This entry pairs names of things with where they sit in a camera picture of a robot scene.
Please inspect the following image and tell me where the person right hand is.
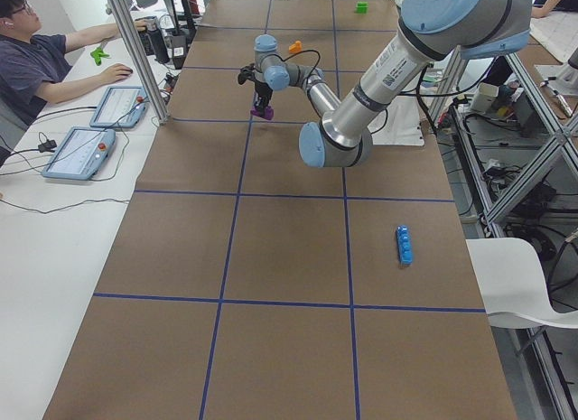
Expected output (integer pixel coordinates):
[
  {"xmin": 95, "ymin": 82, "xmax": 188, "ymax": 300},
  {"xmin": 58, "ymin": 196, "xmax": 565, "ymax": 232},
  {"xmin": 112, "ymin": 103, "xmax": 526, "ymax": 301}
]
[{"xmin": 99, "ymin": 63, "xmax": 133, "ymax": 84}]

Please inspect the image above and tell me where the black keyboard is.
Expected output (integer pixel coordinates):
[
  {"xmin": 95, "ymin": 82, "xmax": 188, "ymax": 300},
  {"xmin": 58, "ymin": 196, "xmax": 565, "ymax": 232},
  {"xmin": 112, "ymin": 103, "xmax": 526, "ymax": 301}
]
[{"xmin": 138, "ymin": 15, "xmax": 158, "ymax": 56}]

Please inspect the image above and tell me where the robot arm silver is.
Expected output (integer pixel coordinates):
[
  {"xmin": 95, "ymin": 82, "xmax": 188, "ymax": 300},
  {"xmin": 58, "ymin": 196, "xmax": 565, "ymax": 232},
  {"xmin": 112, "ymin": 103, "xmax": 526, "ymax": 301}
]
[{"xmin": 238, "ymin": 0, "xmax": 532, "ymax": 168}]

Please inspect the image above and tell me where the near teach pendant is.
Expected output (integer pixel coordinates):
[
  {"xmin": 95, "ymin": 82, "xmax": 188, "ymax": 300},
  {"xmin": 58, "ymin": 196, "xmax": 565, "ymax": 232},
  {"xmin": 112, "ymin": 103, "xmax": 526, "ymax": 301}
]
[{"xmin": 42, "ymin": 126, "xmax": 116, "ymax": 181}]

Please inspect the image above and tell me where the purple trapezoid block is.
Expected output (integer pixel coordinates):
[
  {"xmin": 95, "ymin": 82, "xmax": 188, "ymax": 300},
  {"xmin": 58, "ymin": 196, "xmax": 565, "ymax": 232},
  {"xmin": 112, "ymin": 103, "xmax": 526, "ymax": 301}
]
[{"xmin": 250, "ymin": 106, "xmax": 274, "ymax": 121}]

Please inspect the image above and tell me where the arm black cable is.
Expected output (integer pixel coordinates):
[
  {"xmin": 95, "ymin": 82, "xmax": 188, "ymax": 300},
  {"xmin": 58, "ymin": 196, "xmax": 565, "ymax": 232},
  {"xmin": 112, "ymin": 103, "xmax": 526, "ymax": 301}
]
[{"xmin": 243, "ymin": 49, "xmax": 324, "ymax": 85}]

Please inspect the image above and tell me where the aluminium frame post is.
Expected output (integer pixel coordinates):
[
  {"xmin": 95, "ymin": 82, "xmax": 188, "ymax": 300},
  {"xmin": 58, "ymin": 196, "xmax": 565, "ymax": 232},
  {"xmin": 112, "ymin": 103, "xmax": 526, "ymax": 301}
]
[{"xmin": 107, "ymin": 0, "xmax": 169, "ymax": 125}]

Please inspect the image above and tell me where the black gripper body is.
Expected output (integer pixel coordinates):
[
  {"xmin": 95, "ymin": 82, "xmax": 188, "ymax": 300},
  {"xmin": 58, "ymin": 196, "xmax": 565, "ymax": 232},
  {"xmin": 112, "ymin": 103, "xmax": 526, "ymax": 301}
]
[{"xmin": 254, "ymin": 80, "xmax": 273, "ymax": 102}]

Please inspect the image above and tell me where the seated person dark shirt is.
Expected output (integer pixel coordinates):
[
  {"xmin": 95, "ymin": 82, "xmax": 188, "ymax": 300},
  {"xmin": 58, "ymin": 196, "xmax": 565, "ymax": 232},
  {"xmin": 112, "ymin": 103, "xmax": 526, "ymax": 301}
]
[{"xmin": 1, "ymin": 0, "xmax": 120, "ymax": 126}]

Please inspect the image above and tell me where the teach pendant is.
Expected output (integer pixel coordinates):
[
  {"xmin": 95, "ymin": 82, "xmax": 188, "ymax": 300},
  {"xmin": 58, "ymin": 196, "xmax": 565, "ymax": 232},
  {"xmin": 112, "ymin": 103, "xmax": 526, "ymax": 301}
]
[
  {"xmin": 89, "ymin": 86, "xmax": 148, "ymax": 129},
  {"xmin": 42, "ymin": 126, "xmax": 116, "ymax": 181}
]

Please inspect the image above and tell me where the black water bottle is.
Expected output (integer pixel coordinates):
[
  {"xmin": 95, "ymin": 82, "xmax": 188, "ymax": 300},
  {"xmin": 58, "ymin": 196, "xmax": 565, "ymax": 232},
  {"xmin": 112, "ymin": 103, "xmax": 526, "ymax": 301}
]
[{"xmin": 146, "ymin": 21, "xmax": 170, "ymax": 64}]

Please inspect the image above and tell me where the orange trapezoid block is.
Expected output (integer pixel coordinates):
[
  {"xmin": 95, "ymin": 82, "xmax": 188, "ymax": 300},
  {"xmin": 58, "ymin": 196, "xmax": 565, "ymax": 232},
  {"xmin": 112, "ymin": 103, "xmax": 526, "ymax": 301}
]
[{"xmin": 288, "ymin": 41, "xmax": 303, "ymax": 55}]

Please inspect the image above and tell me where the green brick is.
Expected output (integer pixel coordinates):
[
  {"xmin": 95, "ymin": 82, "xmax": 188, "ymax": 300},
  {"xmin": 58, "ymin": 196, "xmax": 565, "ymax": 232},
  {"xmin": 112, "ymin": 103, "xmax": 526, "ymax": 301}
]
[{"xmin": 355, "ymin": 1, "xmax": 368, "ymax": 14}]

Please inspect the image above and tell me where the white chair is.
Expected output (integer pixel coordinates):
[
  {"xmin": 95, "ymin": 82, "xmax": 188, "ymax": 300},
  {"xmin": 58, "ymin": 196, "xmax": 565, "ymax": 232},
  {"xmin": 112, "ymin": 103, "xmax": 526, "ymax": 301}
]
[{"xmin": 466, "ymin": 238, "xmax": 577, "ymax": 330}]

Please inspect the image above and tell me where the long blue brick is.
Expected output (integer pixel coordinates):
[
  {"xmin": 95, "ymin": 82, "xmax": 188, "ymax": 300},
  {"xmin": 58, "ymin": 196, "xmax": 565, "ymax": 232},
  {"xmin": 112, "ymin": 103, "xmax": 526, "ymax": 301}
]
[{"xmin": 396, "ymin": 225, "xmax": 414, "ymax": 266}]

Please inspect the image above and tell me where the person left hand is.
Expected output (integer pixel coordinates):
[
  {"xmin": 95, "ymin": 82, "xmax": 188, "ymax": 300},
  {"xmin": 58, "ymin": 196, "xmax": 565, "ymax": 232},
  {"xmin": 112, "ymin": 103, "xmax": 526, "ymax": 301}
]
[{"xmin": 134, "ymin": 18, "xmax": 147, "ymax": 33}]

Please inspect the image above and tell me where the far teach pendant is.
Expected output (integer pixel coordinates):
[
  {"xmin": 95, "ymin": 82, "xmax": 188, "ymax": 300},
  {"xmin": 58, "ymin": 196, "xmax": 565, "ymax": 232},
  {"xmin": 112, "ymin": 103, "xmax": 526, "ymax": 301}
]
[{"xmin": 89, "ymin": 86, "xmax": 148, "ymax": 129}]

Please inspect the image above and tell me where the green toy on desk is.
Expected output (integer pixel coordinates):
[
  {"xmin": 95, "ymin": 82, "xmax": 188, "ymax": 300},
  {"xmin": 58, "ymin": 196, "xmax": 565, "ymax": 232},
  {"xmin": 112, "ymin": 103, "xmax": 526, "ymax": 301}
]
[{"xmin": 90, "ymin": 47, "xmax": 110, "ymax": 66}]

